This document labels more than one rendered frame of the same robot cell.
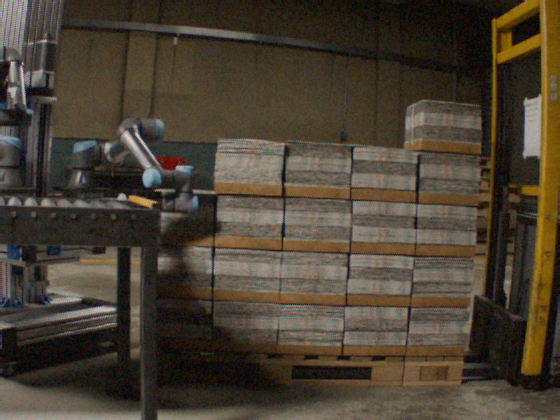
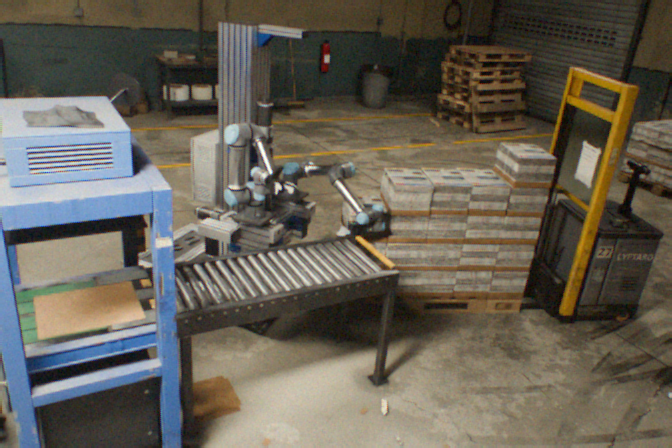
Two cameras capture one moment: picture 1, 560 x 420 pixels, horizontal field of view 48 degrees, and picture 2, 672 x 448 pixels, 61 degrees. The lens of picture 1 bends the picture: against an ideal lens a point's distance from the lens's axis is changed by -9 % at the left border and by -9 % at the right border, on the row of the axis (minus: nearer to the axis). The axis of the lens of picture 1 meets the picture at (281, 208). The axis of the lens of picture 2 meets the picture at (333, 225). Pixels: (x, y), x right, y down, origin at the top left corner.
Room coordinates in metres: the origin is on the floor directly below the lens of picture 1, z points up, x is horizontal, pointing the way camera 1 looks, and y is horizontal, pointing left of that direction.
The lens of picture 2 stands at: (-0.77, 1.18, 2.40)
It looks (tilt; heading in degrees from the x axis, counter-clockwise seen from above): 24 degrees down; 352
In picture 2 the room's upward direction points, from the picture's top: 5 degrees clockwise
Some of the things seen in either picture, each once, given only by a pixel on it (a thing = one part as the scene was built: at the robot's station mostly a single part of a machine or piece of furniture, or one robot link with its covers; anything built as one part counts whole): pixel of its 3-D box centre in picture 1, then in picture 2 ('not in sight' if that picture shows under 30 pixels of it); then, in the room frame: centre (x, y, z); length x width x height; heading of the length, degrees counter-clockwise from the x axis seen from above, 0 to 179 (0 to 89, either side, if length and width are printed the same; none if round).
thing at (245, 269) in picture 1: (278, 286); (415, 254); (3.09, -0.01, 0.42); 1.17 x 0.39 x 0.83; 92
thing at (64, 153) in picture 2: not in sight; (64, 136); (1.72, 2.04, 1.65); 0.60 x 0.45 x 0.20; 23
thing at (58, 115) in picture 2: not in sight; (61, 112); (1.62, 2.00, 1.78); 0.32 x 0.28 x 0.05; 23
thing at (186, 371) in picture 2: not in sight; (187, 388); (1.65, 1.55, 0.34); 0.06 x 0.06 x 0.68; 23
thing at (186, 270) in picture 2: not in sight; (196, 288); (1.93, 1.52, 0.77); 0.47 x 0.05 x 0.05; 23
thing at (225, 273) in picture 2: not in sight; (231, 282); (2.01, 1.34, 0.77); 0.47 x 0.05 x 0.05; 23
